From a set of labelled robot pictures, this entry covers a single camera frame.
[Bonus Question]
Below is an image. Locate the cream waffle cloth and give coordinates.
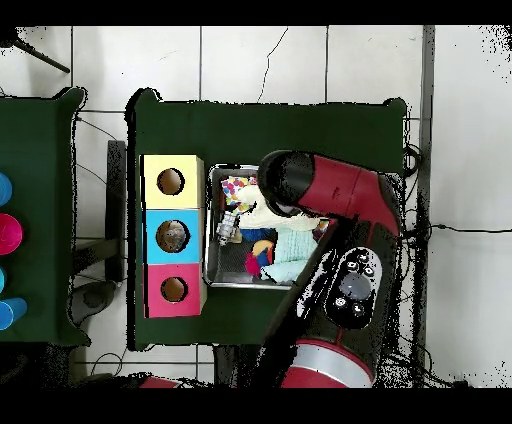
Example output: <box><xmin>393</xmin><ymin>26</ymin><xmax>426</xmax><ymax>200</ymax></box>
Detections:
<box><xmin>237</xmin><ymin>185</ymin><xmax>321</xmax><ymax>232</ymax></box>

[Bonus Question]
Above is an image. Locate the white cloth with colourful dots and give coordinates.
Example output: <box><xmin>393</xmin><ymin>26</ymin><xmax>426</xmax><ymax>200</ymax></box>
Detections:
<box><xmin>220</xmin><ymin>175</ymin><xmax>258</xmax><ymax>214</ymax></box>

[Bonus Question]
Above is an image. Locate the mint green waffle cloth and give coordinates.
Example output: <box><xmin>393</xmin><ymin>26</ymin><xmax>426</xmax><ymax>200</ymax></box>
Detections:
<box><xmin>260</xmin><ymin>226</ymin><xmax>320</xmax><ymax>284</ymax></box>

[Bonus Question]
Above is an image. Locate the wooden box with three holes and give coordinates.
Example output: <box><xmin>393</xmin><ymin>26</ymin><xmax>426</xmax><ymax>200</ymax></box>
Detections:
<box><xmin>138</xmin><ymin>154</ymin><xmax>207</xmax><ymax>319</ymax></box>

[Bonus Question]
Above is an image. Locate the blue spiky rubber ball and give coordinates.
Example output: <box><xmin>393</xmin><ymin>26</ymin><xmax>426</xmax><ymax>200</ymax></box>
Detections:
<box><xmin>239</xmin><ymin>227</ymin><xmax>278</xmax><ymax>243</ymax></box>

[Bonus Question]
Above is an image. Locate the toy hamburger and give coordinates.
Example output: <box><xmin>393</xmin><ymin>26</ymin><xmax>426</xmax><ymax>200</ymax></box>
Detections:
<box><xmin>251</xmin><ymin>239</ymin><xmax>276</xmax><ymax>257</ymax></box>

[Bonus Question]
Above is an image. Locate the red blue orange pompom ball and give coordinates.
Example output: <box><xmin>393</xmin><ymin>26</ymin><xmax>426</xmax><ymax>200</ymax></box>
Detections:
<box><xmin>244</xmin><ymin>250</ymin><xmax>275</xmax><ymax>280</ymax></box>

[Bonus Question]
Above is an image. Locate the dark green table cloth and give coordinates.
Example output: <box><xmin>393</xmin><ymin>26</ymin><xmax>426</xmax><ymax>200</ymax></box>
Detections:
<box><xmin>0</xmin><ymin>87</ymin><xmax>90</xmax><ymax>346</ymax></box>
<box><xmin>126</xmin><ymin>88</ymin><xmax>409</xmax><ymax>351</ymax></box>

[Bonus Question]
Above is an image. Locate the black upright panel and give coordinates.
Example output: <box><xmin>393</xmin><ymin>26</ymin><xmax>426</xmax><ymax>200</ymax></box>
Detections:
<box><xmin>104</xmin><ymin>139</ymin><xmax>128</xmax><ymax>281</ymax></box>

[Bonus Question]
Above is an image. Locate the grey chair base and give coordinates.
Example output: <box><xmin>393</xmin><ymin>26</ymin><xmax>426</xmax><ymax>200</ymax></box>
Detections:
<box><xmin>69</xmin><ymin>279</ymin><xmax>117</xmax><ymax>325</ymax></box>

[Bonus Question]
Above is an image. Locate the pink plastic cup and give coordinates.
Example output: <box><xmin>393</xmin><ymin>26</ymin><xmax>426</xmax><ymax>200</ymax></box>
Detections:
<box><xmin>0</xmin><ymin>212</ymin><xmax>24</xmax><ymax>256</ymax></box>

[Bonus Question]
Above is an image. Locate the blue plastic cup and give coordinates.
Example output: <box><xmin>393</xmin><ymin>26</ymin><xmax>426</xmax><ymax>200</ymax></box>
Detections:
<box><xmin>0</xmin><ymin>297</ymin><xmax>28</xmax><ymax>331</ymax></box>
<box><xmin>0</xmin><ymin>172</ymin><xmax>13</xmax><ymax>207</ymax></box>

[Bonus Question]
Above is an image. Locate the black tripod leg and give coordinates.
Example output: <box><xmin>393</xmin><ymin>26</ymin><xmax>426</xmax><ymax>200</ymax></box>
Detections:
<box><xmin>0</xmin><ymin>27</ymin><xmax>71</xmax><ymax>74</ymax></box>

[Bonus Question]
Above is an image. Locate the shallow wire mesh bin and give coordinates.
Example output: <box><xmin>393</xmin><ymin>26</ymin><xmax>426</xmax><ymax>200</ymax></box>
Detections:
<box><xmin>205</xmin><ymin>163</ymin><xmax>404</xmax><ymax>290</ymax></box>

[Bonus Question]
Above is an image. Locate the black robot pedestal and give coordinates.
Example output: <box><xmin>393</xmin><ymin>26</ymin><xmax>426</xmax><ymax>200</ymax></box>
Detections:
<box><xmin>213</xmin><ymin>343</ymin><xmax>265</xmax><ymax>388</ymax></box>

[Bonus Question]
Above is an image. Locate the black cable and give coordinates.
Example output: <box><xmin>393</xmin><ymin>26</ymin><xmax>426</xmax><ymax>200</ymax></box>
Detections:
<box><xmin>403</xmin><ymin>222</ymin><xmax>512</xmax><ymax>247</ymax></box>

